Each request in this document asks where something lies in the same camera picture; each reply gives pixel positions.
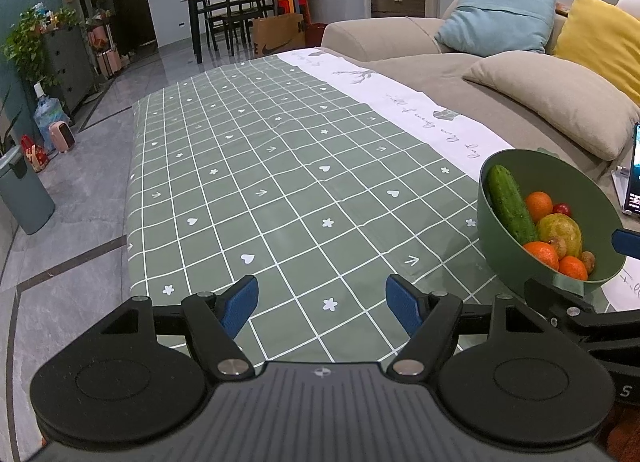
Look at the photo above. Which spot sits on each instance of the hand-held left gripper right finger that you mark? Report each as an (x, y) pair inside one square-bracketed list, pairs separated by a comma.
[(402, 300)]

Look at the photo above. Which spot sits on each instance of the yellow green mango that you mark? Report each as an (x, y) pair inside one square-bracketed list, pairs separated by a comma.
[(562, 231)]

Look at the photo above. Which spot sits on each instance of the red round bin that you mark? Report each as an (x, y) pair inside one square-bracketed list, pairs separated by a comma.
[(316, 35)]

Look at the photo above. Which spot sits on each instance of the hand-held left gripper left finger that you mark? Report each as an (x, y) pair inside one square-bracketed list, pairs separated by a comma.
[(240, 303)]

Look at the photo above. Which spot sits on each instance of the dark door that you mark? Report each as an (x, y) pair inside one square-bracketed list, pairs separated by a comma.
[(132, 7)]

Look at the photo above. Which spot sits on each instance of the green bowl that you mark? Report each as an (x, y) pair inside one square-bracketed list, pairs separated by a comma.
[(492, 252)]

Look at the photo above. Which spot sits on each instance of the red cherry tomato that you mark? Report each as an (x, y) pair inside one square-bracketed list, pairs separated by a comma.
[(562, 209)]

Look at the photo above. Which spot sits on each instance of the dark dining table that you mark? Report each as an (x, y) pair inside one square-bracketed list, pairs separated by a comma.
[(197, 2)]

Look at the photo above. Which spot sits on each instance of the orange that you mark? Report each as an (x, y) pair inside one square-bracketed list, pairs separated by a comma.
[(541, 254), (539, 204), (573, 268)]

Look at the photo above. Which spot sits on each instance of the white phone stand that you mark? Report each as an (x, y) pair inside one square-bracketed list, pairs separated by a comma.
[(620, 187)]

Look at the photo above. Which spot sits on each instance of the smartphone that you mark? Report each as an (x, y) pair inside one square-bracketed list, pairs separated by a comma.
[(634, 172)]

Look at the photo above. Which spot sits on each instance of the grey cabinet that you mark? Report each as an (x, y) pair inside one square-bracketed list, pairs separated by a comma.
[(70, 67)]

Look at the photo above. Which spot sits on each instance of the blue water jug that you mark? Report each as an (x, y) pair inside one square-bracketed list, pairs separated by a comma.
[(47, 115)]

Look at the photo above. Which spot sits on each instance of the grey blue trash bin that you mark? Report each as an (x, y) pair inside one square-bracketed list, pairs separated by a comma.
[(25, 197)]

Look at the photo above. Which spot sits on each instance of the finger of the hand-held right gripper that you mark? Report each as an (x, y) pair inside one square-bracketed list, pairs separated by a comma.
[(627, 243), (570, 309)]

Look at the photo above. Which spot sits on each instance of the light blue pillow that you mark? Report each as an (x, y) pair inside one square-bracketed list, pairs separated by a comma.
[(500, 17)]

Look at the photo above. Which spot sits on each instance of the beige cushion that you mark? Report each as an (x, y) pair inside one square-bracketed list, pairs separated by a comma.
[(550, 92)]

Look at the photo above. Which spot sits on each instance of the red patterned bag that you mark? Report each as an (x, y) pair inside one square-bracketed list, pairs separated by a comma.
[(34, 155)]

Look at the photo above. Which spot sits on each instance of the green checked tablecloth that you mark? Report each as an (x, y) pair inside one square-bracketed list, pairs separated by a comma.
[(300, 167)]

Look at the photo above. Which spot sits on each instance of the green cucumber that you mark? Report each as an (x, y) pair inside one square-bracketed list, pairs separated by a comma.
[(510, 204)]

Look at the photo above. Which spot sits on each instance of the beige sofa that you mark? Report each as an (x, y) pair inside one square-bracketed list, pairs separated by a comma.
[(400, 37)]

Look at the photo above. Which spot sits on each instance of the brown longan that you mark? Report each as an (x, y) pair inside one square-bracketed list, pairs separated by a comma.
[(557, 247), (588, 260)]

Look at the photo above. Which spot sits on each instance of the green potted plant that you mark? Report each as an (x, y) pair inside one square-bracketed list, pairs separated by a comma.
[(27, 42)]

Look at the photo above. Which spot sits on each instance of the pink heater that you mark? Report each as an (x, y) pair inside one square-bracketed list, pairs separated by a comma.
[(63, 138)]

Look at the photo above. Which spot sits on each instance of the yellow pillow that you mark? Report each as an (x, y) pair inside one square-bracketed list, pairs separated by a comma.
[(600, 37)]

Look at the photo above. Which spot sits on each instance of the stacked colourful stools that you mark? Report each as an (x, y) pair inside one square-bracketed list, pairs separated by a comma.
[(290, 5)]

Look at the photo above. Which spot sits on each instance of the pink suitcase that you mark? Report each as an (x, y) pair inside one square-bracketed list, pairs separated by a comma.
[(107, 62)]

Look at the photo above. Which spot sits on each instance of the brown paper bag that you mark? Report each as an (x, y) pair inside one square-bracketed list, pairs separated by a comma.
[(277, 37)]

